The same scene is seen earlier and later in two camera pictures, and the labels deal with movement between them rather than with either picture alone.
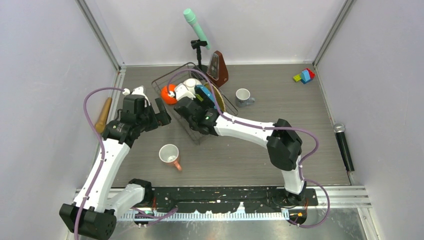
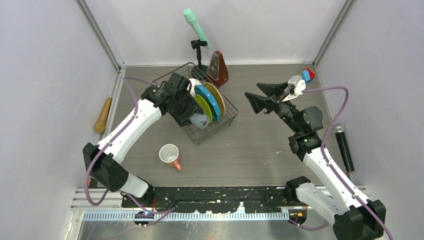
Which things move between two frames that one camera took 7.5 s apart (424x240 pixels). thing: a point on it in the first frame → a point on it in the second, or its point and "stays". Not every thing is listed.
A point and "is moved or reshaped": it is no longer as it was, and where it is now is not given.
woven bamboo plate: [218, 96] stays
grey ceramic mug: [243, 98] is moved or reshaped
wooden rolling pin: [100, 126] stays
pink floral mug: [169, 155] stays
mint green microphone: [191, 17] stays
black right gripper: [205, 106] → [259, 103]
